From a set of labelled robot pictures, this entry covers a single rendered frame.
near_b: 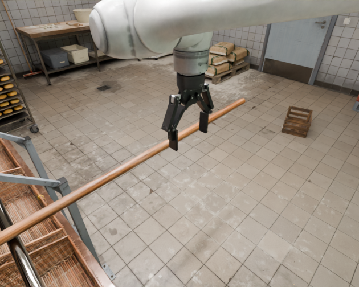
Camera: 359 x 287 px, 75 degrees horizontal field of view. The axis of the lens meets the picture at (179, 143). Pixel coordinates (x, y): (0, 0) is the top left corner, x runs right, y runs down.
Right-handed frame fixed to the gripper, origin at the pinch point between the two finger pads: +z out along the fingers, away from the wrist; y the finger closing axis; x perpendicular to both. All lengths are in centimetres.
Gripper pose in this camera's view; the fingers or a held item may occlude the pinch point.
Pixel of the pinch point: (189, 136)
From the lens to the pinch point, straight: 72.2
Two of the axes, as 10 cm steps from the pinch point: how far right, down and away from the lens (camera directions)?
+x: -7.1, -3.9, 5.8
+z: 0.1, 8.3, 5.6
